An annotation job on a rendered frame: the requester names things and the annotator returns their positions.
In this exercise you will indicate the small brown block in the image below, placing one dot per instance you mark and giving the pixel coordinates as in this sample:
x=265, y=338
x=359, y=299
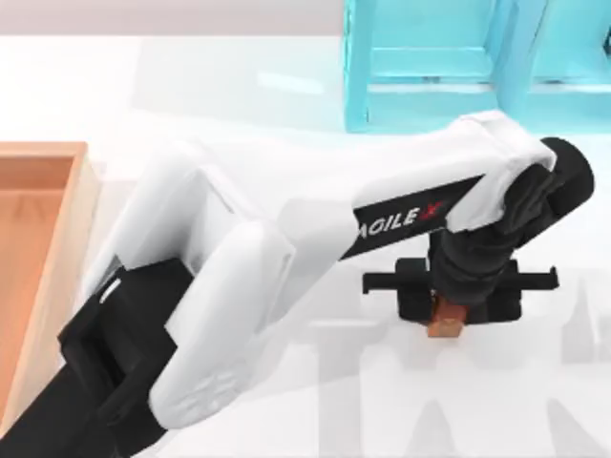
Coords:
x=446, y=324

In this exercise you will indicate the light blue rack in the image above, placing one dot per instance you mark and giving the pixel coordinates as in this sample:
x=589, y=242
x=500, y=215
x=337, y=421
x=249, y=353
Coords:
x=358, y=71

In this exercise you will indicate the shallow salmon-coloured box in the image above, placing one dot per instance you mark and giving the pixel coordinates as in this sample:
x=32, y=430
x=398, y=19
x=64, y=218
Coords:
x=28, y=224

